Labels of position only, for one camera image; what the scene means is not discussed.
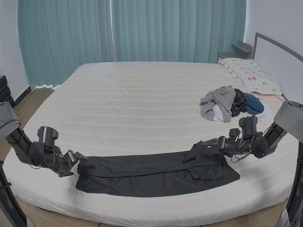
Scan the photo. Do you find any pile of clothes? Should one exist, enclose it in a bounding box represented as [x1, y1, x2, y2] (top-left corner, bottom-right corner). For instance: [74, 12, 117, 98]
[199, 85, 275, 125]

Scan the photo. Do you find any black T-shirt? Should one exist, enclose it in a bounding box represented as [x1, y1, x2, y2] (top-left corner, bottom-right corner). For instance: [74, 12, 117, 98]
[75, 140, 241, 198]

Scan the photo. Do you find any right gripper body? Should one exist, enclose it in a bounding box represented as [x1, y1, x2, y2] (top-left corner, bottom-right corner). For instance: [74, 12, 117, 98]
[218, 135, 239, 157]

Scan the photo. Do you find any blue-green curtain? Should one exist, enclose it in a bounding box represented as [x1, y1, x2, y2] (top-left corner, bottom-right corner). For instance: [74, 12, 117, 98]
[18, 0, 115, 89]
[111, 0, 247, 63]

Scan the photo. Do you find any black chest of drawers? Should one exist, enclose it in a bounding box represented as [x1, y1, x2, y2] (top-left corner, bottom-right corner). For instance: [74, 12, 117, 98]
[0, 75, 14, 108]

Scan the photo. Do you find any grey bedside table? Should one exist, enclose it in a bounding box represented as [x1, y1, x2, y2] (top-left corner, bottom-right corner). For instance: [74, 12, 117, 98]
[218, 40, 252, 63]

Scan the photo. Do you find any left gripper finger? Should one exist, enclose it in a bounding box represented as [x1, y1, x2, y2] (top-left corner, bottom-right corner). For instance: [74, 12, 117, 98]
[74, 151, 89, 162]

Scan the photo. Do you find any bed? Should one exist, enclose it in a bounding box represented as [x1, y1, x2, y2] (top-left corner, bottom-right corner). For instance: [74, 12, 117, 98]
[1, 32, 303, 223]

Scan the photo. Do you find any white printed pillow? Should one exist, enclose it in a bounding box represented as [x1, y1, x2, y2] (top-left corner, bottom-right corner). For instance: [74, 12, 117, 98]
[218, 57, 284, 96]

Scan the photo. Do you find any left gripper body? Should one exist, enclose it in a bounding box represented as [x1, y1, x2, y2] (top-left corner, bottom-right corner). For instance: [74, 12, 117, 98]
[53, 150, 80, 178]

